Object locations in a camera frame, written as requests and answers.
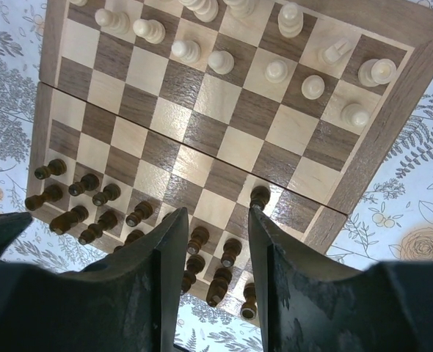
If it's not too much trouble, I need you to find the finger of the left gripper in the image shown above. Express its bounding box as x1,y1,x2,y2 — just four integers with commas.
0,212,32,257

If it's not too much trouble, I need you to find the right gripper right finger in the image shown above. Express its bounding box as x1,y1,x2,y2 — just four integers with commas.
248,208,433,351

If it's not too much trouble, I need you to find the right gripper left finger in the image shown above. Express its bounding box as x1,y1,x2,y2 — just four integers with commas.
0,208,189,351

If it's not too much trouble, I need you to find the wooden chess board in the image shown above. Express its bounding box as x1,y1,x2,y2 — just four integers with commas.
26,1,433,315

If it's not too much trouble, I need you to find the dark pawn chess piece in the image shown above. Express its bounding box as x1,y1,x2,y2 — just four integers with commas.
34,158,67,180

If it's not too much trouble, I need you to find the dark rook chess piece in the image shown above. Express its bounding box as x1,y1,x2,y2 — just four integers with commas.
240,282,257,320

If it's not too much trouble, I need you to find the light rook chess piece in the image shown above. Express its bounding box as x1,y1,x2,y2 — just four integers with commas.
357,59,397,87

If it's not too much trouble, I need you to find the light knight chess piece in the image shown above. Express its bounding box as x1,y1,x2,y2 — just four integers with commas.
318,37,353,66

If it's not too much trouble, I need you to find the floral table mat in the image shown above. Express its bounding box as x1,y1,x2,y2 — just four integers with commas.
0,1,433,351

